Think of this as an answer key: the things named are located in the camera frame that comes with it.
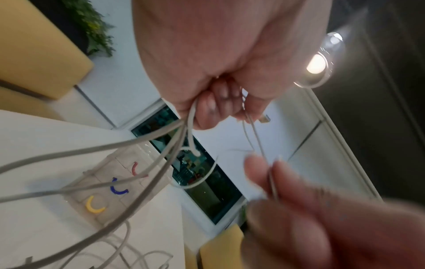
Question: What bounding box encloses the person's left hand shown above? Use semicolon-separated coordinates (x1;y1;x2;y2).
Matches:
131;0;333;131

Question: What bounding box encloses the yellow bench backrest cushion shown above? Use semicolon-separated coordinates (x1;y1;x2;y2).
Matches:
0;0;93;100

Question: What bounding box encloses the translucent plastic drawer box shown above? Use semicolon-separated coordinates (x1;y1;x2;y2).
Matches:
61;143;174;228

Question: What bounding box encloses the yellow bench right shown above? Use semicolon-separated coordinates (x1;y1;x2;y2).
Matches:
184;223;246;269

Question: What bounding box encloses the glass pendant lamp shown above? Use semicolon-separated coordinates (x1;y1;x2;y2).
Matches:
294;31;344;89

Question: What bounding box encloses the person's right hand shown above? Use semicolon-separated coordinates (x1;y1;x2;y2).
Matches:
240;155;425;269

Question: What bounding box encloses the white table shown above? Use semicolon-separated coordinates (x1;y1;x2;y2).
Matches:
0;109;186;269

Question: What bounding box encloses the green plant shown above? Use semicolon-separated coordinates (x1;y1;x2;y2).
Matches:
62;0;116;57

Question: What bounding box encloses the glass window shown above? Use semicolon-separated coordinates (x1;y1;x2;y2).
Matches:
131;105;246;225

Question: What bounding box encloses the yellow bench seat cushion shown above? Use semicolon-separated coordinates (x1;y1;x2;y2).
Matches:
0;86;64;121

